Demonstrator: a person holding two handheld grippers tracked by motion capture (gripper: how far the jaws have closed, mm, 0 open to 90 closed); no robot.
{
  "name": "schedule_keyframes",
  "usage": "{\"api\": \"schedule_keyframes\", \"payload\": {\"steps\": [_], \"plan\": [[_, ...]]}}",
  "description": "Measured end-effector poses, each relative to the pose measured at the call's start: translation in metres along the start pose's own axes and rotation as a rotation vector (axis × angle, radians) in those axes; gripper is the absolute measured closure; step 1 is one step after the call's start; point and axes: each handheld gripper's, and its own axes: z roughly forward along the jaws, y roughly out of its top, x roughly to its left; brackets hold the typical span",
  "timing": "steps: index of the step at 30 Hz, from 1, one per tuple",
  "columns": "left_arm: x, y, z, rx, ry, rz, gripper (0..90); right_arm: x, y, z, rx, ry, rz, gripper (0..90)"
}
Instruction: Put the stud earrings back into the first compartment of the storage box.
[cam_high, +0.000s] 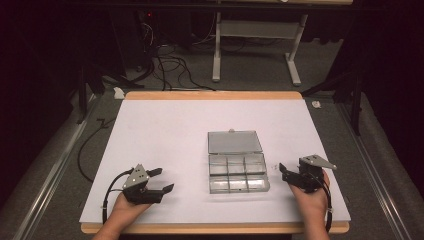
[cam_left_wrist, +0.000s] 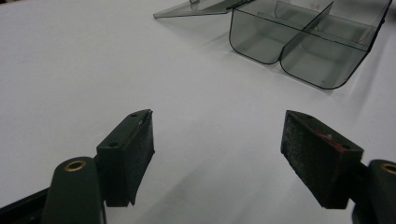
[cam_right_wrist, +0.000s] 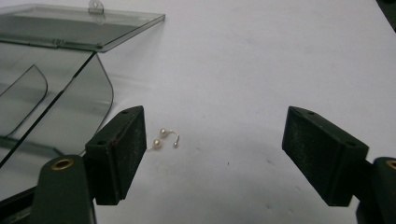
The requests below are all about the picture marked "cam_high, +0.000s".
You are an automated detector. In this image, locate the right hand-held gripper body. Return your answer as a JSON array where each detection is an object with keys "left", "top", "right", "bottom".
[{"left": 289, "top": 154, "right": 338, "bottom": 194}]

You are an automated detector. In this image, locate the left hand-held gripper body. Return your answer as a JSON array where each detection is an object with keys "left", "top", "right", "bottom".
[{"left": 122, "top": 163, "right": 165, "bottom": 205}]

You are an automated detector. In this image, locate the clear plastic compartment box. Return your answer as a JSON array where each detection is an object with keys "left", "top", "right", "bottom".
[{"left": 207, "top": 128, "right": 271, "bottom": 195}]

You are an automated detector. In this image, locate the person's right hand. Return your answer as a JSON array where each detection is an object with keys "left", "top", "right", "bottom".
[{"left": 288, "top": 169, "right": 332, "bottom": 219}]

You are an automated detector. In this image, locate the person's left hand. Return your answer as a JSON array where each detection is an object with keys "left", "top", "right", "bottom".
[{"left": 112, "top": 192, "right": 152, "bottom": 222}]

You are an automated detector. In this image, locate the white table mat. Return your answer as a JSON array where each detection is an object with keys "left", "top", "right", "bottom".
[{"left": 79, "top": 98, "right": 352, "bottom": 225}]

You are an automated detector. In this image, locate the black metal stand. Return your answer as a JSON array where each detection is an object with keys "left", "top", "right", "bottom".
[
  {"left": 75, "top": 61, "right": 107, "bottom": 125},
  {"left": 300, "top": 63, "right": 365, "bottom": 137}
]

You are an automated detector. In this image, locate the dark computer tower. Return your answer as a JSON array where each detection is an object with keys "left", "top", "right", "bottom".
[{"left": 111, "top": 9, "right": 156, "bottom": 74}]

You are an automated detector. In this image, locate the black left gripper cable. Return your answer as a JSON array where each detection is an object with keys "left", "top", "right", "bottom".
[{"left": 101, "top": 168, "right": 135, "bottom": 225}]

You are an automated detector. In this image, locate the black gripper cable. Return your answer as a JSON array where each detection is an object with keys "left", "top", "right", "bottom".
[
  {"left": 313, "top": 181, "right": 335, "bottom": 233},
  {"left": 101, "top": 168, "right": 135, "bottom": 225}
]

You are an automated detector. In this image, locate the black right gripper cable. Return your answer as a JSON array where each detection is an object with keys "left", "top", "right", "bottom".
[{"left": 313, "top": 181, "right": 335, "bottom": 233}]

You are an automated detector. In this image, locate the black floor cable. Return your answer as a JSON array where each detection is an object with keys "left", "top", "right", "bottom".
[{"left": 76, "top": 117, "right": 117, "bottom": 184}]

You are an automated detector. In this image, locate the aluminium floor rail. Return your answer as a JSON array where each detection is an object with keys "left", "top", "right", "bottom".
[
  {"left": 12, "top": 94, "right": 103, "bottom": 240},
  {"left": 335, "top": 101, "right": 414, "bottom": 240}
]

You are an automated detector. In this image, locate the tangle of black floor cables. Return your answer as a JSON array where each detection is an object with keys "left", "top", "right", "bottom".
[{"left": 138, "top": 19, "right": 218, "bottom": 93}]

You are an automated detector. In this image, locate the white metal desk frame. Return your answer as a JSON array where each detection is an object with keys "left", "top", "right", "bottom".
[{"left": 211, "top": 0, "right": 354, "bottom": 87}]

